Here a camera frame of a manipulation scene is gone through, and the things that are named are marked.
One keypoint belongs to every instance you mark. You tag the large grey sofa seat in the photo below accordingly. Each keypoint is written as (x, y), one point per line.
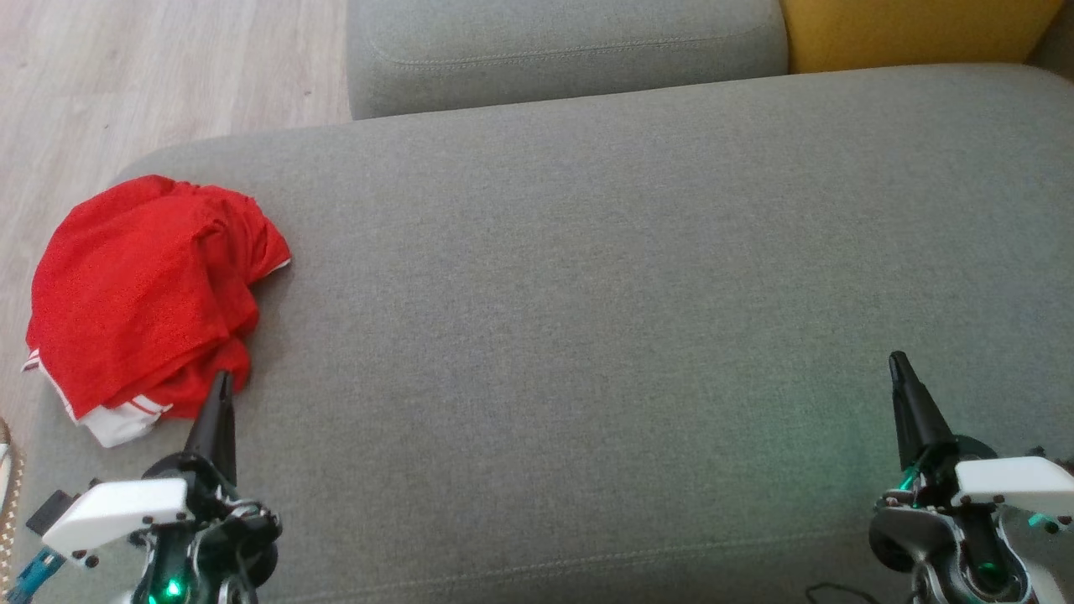
(587, 294)

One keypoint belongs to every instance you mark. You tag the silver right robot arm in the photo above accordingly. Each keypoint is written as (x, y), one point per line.
(902, 537)

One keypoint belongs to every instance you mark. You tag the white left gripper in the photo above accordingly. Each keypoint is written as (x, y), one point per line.
(117, 512)

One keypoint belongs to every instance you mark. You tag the grey sofa back cushion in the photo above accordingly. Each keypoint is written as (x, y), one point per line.
(545, 50)

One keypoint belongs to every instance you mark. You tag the red basketball jersey white sleeves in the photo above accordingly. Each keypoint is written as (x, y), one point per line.
(109, 294)

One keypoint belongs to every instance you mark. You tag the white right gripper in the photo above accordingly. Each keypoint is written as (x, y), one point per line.
(1015, 485)

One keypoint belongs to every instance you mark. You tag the grey sofa side cushion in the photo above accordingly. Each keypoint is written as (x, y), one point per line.
(1055, 46)

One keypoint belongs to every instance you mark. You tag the yellow cushion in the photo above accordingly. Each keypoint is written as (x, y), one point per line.
(906, 33)

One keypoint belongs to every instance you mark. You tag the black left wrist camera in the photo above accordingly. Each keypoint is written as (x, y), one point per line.
(49, 513)

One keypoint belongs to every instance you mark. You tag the cream perforated laundry basket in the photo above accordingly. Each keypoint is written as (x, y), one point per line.
(7, 503)

